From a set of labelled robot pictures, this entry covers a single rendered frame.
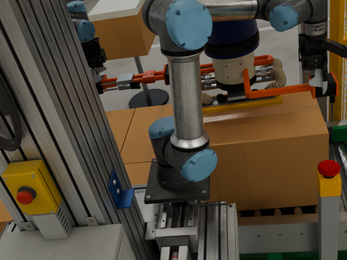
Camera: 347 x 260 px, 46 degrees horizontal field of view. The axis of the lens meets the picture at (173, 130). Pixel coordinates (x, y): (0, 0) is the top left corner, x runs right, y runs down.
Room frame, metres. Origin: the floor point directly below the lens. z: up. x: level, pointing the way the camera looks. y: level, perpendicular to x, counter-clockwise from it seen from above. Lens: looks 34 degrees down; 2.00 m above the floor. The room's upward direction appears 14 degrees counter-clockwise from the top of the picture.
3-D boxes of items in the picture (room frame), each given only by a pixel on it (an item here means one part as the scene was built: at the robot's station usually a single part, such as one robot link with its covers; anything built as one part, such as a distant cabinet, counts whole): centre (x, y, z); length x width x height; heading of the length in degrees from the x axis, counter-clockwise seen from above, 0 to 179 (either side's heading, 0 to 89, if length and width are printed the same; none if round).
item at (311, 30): (1.20, -0.52, 1.42); 0.08 x 0.08 x 0.05
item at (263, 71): (1.52, -0.31, 1.13); 0.34 x 0.25 x 0.06; 77
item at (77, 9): (1.64, 0.26, 1.51); 0.09 x 0.08 x 0.11; 133
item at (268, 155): (1.51, -0.34, 0.75); 0.60 x 0.40 x 0.40; 77
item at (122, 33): (3.49, 0.16, 0.82); 0.60 x 0.40 x 0.40; 164
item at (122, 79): (1.62, 0.15, 1.19); 0.07 x 0.07 x 0.04; 77
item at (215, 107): (1.42, -0.29, 1.10); 0.34 x 0.10 x 0.05; 77
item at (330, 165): (0.98, -0.46, 1.02); 0.07 x 0.07 x 0.04
